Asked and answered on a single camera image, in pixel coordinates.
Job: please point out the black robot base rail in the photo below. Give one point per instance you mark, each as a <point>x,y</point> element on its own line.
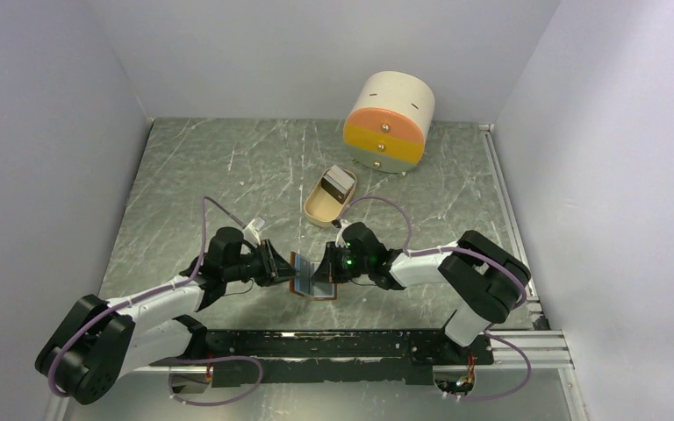
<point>407,355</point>

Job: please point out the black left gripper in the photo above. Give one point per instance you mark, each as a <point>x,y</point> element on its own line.
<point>279,268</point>

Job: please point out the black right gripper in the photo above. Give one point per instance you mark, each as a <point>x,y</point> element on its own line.
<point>328,271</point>

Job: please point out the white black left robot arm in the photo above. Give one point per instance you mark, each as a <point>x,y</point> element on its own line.
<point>99,340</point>

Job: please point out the aluminium frame rail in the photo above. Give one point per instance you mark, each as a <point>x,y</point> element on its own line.
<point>538,348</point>

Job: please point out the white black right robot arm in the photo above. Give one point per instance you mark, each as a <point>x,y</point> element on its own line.
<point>490,281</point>

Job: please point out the brown leather card holder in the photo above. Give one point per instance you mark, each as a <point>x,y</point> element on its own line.
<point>302,283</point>

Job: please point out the round mini drawer cabinet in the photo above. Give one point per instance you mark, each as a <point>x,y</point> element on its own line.
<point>388,126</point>

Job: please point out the stack of credit cards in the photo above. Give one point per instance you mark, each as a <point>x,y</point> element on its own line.
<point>338,183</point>

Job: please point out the beige oval card tray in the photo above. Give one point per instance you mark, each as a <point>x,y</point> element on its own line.
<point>321,209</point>

